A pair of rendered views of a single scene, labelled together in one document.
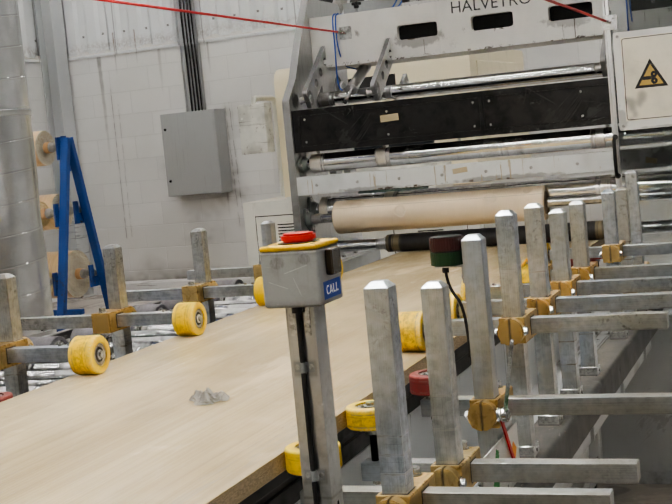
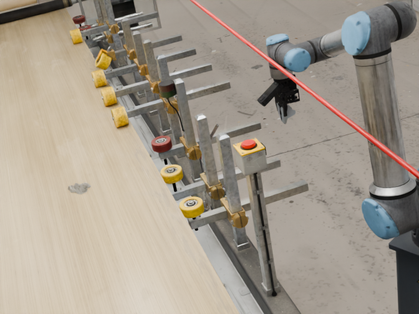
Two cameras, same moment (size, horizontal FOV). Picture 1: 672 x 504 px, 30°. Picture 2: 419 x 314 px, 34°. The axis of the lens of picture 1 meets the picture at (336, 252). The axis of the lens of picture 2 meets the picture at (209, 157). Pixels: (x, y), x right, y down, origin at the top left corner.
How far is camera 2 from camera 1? 134 cm
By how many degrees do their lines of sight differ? 40
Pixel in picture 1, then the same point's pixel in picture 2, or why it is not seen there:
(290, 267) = (255, 158)
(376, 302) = (225, 144)
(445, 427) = (212, 171)
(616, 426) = not seen: hidden behind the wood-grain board
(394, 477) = (237, 205)
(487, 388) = (193, 141)
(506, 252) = (164, 73)
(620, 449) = not seen: hidden behind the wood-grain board
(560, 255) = (141, 53)
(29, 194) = not seen: outside the picture
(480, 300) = (186, 107)
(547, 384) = (164, 117)
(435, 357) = (206, 145)
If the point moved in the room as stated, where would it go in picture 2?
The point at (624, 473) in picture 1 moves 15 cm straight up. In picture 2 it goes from (275, 164) to (271, 129)
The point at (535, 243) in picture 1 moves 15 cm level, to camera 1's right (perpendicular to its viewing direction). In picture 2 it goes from (151, 58) to (178, 46)
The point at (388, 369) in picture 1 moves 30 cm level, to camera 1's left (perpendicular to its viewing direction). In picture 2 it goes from (232, 167) to (157, 210)
